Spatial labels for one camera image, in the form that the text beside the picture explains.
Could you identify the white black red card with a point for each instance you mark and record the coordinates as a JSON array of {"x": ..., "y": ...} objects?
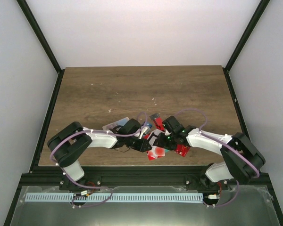
[{"x": 153, "y": 136}]

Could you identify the beige leather card holder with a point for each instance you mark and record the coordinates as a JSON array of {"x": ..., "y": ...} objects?
[{"x": 120, "y": 122}]

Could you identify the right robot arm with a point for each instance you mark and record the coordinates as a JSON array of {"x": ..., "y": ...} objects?
[{"x": 242, "y": 160}]

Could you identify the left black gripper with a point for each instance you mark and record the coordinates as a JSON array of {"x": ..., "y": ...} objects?
[{"x": 144, "y": 143}]

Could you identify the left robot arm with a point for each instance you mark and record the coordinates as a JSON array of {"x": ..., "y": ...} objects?
[{"x": 68, "y": 145}]

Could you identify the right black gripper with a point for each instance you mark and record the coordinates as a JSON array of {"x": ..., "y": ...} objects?
[{"x": 161, "y": 142}]

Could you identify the black aluminium frame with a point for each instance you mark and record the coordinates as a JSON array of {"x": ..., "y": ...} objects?
[{"x": 132, "y": 176}]

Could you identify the red card gold vip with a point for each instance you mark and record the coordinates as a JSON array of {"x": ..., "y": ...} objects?
[{"x": 182, "y": 150}]

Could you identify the white card red circle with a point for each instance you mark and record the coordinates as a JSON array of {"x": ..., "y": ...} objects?
[{"x": 156, "y": 153}]

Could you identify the light blue slotted cable duct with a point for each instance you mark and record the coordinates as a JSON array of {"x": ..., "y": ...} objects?
[{"x": 117, "y": 197}]

